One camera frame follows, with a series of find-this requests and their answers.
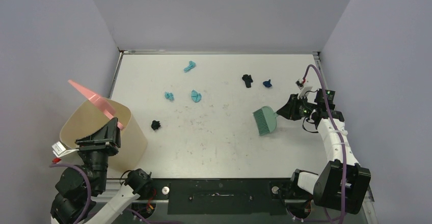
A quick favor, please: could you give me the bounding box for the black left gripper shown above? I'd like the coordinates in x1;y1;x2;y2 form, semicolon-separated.
77;117;122;192

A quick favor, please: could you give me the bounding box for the pink plastic dustpan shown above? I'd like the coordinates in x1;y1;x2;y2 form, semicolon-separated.
68;79;126;120

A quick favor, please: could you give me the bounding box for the green hand brush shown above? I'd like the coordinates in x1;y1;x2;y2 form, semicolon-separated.
253;106;279;136

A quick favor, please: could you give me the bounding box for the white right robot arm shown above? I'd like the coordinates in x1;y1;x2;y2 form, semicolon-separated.
277;89;371;214

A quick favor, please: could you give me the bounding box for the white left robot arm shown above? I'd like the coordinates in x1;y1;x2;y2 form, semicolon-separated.
50;117;155;223

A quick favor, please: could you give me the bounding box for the beige waste bin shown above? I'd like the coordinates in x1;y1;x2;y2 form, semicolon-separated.
60;96;148;173

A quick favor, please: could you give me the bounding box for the small dark blue scrap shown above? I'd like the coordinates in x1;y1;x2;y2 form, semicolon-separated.
263;79;273;88

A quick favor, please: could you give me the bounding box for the black paper scrap left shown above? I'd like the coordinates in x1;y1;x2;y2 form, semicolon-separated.
151;120;161;131

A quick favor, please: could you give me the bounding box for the black paper scrap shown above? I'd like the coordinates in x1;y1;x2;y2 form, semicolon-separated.
242;74;253;88
151;120;161;131

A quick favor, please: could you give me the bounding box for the black paper scrap top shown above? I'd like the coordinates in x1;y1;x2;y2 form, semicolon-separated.
242;74;253;88

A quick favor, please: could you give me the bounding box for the teal paper scrap left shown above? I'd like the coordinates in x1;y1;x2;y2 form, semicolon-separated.
164;92;175;101

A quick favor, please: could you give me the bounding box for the teal paper scrap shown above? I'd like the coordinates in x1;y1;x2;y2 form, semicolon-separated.
164;92;175;101
191;90;202;103
183;61;196;73

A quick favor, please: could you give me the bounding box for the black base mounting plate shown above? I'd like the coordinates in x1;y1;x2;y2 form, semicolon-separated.
118;178;322;216

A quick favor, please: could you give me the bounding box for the teal paper scrap middle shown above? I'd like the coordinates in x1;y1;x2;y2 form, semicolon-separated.
191;90;202;103

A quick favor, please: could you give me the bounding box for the teal paper scrap top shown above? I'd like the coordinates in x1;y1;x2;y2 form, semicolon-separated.
183;61;196;73

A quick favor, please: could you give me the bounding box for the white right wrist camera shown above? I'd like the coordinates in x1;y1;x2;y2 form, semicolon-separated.
295;78;313;99

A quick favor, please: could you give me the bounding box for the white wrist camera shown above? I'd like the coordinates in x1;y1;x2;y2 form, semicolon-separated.
51;141;79;158
295;78;313;99

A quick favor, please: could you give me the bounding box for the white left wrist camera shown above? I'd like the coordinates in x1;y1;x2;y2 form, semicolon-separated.
51;141;79;158

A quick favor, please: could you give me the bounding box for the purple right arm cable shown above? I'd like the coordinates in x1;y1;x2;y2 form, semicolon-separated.
302;64;348;224

